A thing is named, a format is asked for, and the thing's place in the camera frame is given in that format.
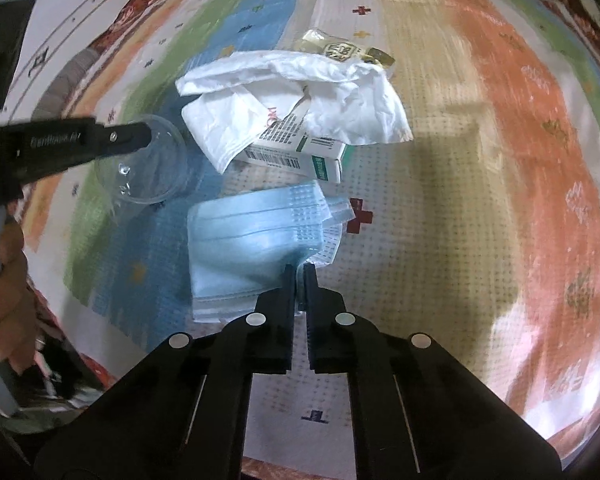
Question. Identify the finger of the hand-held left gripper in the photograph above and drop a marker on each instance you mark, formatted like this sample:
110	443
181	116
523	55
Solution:
105	137

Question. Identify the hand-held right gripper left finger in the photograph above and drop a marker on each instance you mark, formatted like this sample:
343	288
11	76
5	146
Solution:
289	290

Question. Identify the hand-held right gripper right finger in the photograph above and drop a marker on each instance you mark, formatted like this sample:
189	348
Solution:
311	290

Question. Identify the clear plastic cup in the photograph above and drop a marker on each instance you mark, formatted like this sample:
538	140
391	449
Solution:
150	175

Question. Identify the blue face mask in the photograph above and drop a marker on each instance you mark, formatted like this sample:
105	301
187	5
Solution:
240	245

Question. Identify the person's left hand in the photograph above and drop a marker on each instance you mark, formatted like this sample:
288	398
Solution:
10	305

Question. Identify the white green medicine box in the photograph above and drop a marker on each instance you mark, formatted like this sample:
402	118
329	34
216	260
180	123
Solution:
320	160

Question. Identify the brown floral blanket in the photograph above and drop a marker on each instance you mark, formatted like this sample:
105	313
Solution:
135	7

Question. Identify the striped colourful mat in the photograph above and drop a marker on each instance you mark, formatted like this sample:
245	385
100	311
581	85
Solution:
430	210

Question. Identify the white plastic bag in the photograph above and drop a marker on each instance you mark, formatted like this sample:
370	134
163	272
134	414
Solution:
330	105

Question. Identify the gold foil sachet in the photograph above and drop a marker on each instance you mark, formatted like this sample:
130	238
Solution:
330	47

